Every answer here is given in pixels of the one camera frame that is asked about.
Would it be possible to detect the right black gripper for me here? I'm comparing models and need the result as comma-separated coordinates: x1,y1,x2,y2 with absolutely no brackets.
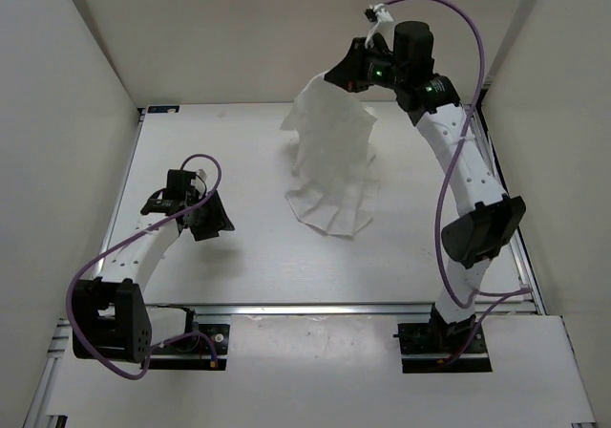
323,38,405,95

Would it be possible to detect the white pleated skirt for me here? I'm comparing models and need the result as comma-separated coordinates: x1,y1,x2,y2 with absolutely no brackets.
280,74,379,238

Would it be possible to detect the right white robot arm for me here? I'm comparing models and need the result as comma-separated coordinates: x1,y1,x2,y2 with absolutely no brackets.
324,21,526,352

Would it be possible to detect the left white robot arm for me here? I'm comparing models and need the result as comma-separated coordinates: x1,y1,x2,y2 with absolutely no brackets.
66,168,235,380

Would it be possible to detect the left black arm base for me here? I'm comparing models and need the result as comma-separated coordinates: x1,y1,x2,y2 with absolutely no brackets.
147,305,230,372

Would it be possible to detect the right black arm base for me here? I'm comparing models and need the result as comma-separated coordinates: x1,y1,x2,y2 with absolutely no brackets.
393,323,493,375

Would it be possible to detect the left blue corner sticker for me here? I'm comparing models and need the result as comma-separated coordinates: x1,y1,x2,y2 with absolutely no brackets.
147,105,180,114

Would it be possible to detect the white foam front board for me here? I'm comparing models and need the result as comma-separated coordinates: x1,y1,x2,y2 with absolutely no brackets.
48,315,594,427

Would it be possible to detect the aluminium table edge rail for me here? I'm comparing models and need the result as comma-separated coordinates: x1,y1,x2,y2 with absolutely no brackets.
148,303,432,316

